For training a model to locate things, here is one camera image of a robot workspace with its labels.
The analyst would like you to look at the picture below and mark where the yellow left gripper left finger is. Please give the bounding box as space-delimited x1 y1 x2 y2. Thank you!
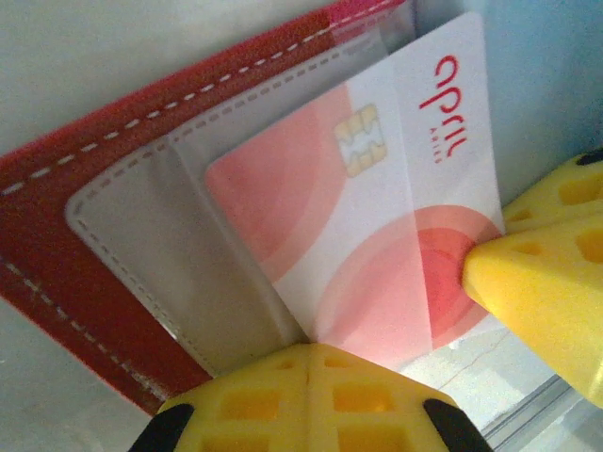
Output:
126 343 310 452

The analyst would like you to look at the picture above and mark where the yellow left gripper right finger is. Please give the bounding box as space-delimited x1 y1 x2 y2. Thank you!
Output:
308 343 491 452

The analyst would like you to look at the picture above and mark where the white pink april card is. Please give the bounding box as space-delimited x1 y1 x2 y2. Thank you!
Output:
204 11 508 373

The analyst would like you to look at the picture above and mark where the red card holder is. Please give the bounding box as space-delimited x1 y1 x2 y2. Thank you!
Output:
0 0 420 415

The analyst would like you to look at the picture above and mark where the aluminium rail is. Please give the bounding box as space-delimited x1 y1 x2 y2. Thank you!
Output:
484 376 603 452

